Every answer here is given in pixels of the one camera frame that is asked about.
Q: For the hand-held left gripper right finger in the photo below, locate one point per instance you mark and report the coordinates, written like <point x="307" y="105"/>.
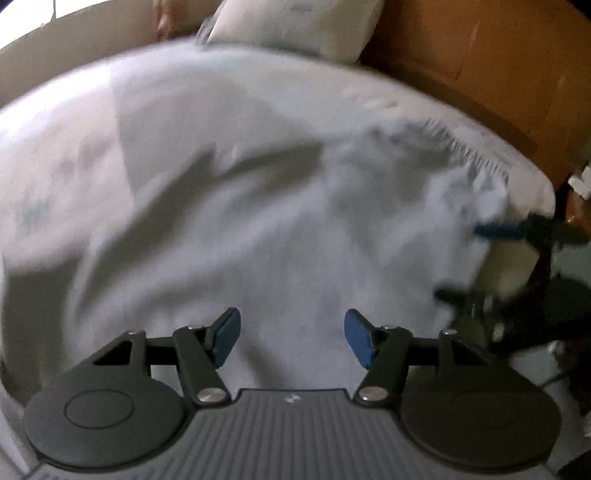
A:
<point x="360" y="339"/>

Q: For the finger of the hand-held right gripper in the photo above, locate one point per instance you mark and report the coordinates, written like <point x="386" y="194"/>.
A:
<point x="498" y="230"/>
<point x="461" y="297"/>

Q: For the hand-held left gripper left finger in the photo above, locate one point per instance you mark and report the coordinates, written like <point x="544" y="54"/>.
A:
<point x="226" y="334"/>

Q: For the wooden nightstand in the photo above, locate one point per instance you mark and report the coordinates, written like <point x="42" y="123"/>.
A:
<point x="577" y="210"/>

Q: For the small white object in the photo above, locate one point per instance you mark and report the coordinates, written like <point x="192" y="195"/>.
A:
<point x="582" y="182"/>

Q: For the wooden headboard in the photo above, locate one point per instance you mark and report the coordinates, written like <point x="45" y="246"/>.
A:
<point x="485" y="60"/>

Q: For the floral bed sheet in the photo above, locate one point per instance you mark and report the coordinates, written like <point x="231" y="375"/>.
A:
<point x="161" y="92"/>

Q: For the light grey pillow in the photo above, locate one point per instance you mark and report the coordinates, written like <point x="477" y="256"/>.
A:
<point x="300" y="23"/>

